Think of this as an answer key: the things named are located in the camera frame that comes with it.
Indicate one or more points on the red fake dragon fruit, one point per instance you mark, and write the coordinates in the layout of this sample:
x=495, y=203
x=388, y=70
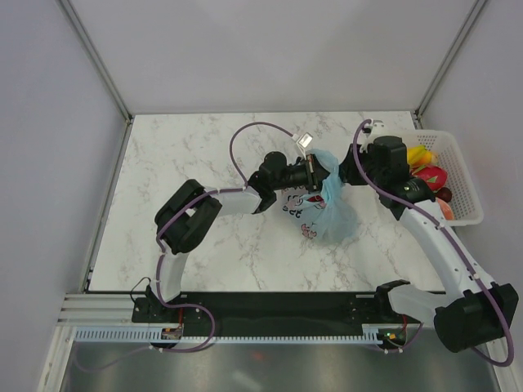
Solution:
x=434, y=176

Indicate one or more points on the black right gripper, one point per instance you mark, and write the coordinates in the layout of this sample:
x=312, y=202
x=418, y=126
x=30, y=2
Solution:
x=348, y=169

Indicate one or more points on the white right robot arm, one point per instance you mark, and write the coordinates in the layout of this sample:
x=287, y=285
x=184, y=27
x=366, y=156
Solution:
x=473, y=309

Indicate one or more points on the light blue plastic bag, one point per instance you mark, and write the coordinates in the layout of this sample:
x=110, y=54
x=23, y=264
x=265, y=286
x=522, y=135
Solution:
x=321, y=216

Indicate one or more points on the aluminium frame rail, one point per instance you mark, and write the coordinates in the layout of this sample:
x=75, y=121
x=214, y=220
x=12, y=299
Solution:
x=84, y=310

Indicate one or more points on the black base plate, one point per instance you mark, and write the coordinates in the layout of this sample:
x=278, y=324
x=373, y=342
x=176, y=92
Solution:
x=293, y=312

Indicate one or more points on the dark purple fake plum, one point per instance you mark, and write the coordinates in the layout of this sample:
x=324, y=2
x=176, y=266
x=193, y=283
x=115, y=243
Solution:
x=444, y=194

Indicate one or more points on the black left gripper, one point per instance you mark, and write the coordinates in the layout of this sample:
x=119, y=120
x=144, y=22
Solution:
x=315, y=174

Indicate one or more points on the aluminium corner post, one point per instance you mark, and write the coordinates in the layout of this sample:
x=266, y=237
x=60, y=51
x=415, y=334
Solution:
x=73, y=18
x=458, y=43

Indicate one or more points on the yellow fake banana bunch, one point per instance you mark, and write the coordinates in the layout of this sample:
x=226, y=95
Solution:
x=419, y=156

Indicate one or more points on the orange fake peach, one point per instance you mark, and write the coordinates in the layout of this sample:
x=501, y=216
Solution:
x=434, y=156

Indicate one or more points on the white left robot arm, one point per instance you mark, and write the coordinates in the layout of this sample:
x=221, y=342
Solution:
x=185, y=219

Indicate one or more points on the right aluminium corner post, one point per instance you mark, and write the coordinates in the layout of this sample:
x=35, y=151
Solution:
x=458, y=43

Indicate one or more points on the white slotted cable duct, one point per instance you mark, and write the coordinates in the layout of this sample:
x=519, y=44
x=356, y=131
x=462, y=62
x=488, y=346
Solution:
x=160, y=335

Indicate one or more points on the fake watermelon slice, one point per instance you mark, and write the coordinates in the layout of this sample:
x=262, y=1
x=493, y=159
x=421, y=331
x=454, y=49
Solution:
x=445, y=209

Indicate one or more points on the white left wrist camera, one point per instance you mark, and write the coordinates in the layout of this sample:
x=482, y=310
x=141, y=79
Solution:
x=302, y=141

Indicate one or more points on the left aluminium corner post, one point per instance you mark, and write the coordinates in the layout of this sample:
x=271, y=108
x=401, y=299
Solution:
x=73, y=18

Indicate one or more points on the white plastic fruit basket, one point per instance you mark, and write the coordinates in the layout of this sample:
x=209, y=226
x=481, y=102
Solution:
x=465, y=203

